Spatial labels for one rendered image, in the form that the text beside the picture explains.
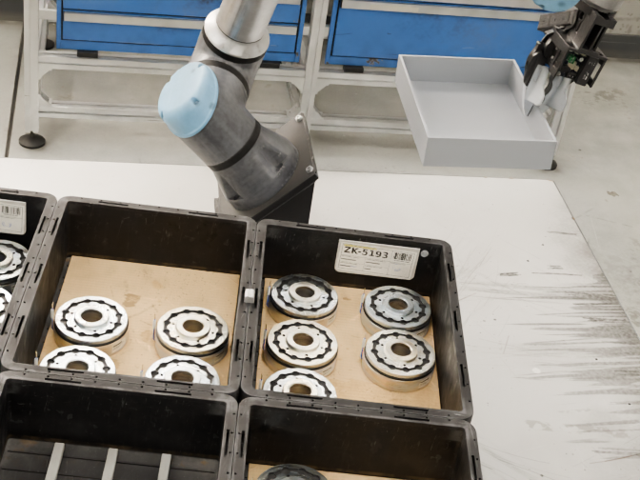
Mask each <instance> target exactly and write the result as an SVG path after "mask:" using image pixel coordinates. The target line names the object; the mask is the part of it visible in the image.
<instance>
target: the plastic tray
mask: <svg viewBox="0 0 640 480"><path fill-rule="evenodd" d="M523 78H524V76H523V74H522V72H521V71H520V69H519V67H518V65H517V63H516V61H515V60H514V59H495V58H473V57H450V56H427V55H406V54H399V56H398V62H397V69H396V75H395V84H396V87H397V89H398V92H399V95H400V98H401V101H402V104H403V107H404V110H405V113H406V115H407V118H408V121H409V125H410V130H411V133H412V136H413V139H414V142H415V145H416V148H417V150H418V153H419V156H420V159H421V162H422V165H423V166H425V167H458V168H493V169H526V170H550V168H551V164H552V160H553V156H554V153H555V149H556V145H557V140H556V139H555V137H554V135H553V133H552V131H551V129H550V126H549V124H548V122H547V120H546V118H545V116H544V114H543V112H542V111H541V110H540V108H539V106H536V105H534V104H533V107H532V109H531V111H530V114H529V116H525V114H524V111H523V103H522V95H523V84H524V82H523Z"/></svg>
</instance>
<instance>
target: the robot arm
mask: <svg viewBox="0 0 640 480"><path fill-rule="evenodd" d="M278 1H279V0H223V1H222V4H221V6H220V9H217V10H214V11H212V12H211V13H210V14H209V15H208V17H207V18H206V21H205V23H204V26H203V28H202V30H201V31H200V34H199V36H198V39H197V43H196V46H195V49H194V51H193V54H192V56H191V58H190V61H189V63H188V64H187V65H186V66H184V67H182V68H181V69H180V70H178V71H177V72H176V73H175V74H174V75H173V76H172V77H171V78H170V81H169V82H168V83H167V84H166V85H165V87H164V88H163V90H162V92H161V94H160V97H159V101H158V111H159V115H160V117H161V118H162V120H163V121H164V122H165V123H166V124H167V125H168V128H169V129H170V131H171V132H172V133H173V134H174V135H176V136H178V137H179V138H180V139H181V140H182V141H183V142H184V143H185V144H186V145H187V146H188V147H189V148H190V149H191V150H192V151H193V152H194V153H195V154H196V155H197V156H198V157H199V158H200V159H201V160H202V161H203V162H204V163H205V164H206V165H207V166H208V167H209V168H210V169H211V170H212V172H213V174H214V176H215V178H216V180H217V182H218V184H219V186H220V189H221V191H222V192H223V194H224V196H225V198H226V199H227V200H228V201H229V202H230V203H231V204H232V205H233V206H234V207H235V208H236V209H237V210H251V209H254V208H256V207H258V206H260V205H262V204H264V203H265V202H267V201H268V200H270V199H271V198H272V197H273V196H274V195H275V194H276V193H277V192H278V191H280V189H282V188H283V187H284V186H285V185H286V184H287V183H288V181H289V180H290V178H291V176H292V175H293V173H294V171H295V169H296V166H297V163H298V159H299V153H298V150H297V148H296V147H295V146H294V145H293V144H292V142H291V141H290V140H289V139H287V138H286V137H284V136H282V135H280V134H278V133H276V132H274V131H272V130H270V129H268V128H266V127H264V126H262V125H261V124H260V123H259V122H258V121H257V120H256V119H255V118H254V117H253V116H252V115H251V113H250V112H249V111H248V110H247V109H246V107H245V106H246V103H247V100H248V98H249V94H250V89H251V87H252V84H253V81H254V78H255V76H256V73H257V72H258V69H259V67H260V65H261V63H262V60H263V58H264V56H265V54H266V51H267V49H268V46H269V44H270V35H269V32H268V30H267V27H268V24H269V22H270V19H271V17H272V15H273V12H274V10H275V8H276V5H277V3H278ZM532 1H533V2H534V4H535V5H537V6H539V7H540V8H542V9H543V10H547V11H552V12H554V13H549V14H543V15H540V19H539V23H538V28H537V30H540V31H542V32H544V34H546V35H545V37H543V38H542V40H541V41H537V42H536V45H535V47H534V48H533V49H532V51H531V52H530V54H529V56H528V58H527V61H526V64H525V70H524V78H523V82H524V84H523V95H522V103H523V111H524V114H525V116H529V114H530V111H531V109H532V107H533V104H534V105H536V106H539V108H540V110H541V111H542V112H543V113H544V112H545V111H546V110H548V109H549V108H552V109H554V110H557V111H563V110H564V109H565V107H566V105H567V96H566V91H567V88H568V86H569V85H570V84H571V83H572V82H574V83H575V84H577V85H581V86H584V87H585V86H586V85H587V84H588V85H589V87H590V88H592V86H593V84H594V82H595V81H596V79H597V77H598V75H599V73H600V72H601V70H602V68H603V67H604V65H605V64H606V62H607V60H608V58H607V57H606V56H605V54H604V53H603V52H602V51H600V49H599V48H598V45H599V43H600V42H601V40H602V38H603V36H604V34H605V32H606V31H607V29H612V30H613V29H614V27H615V25H616V23H617V21H616V20H615V19H614V16H615V14H616V13H617V11H618V10H620V9H621V7H622V5H623V3H624V1H625V0H532ZM574 6H575V7H576V8H578V10H568V9H570V8H572V7H574ZM564 10H565V11H564ZM558 11H560V12H558ZM598 63H599V64H600V65H601V66H600V68H599V70H598V72H596V74H595V76H594V78H593V79H592V78H591V75H592V73H593V71H594V69H595V67H596V66H597V64H598ZM546 64H548V65H549V66H550V68H549V67H547V66H545V65H546ZM549 75H550V77H549ZM548 77H549V83H548V85H547V86H546V87H545V88H544V85H545V82H546V80H547V79H548Z"/></svg>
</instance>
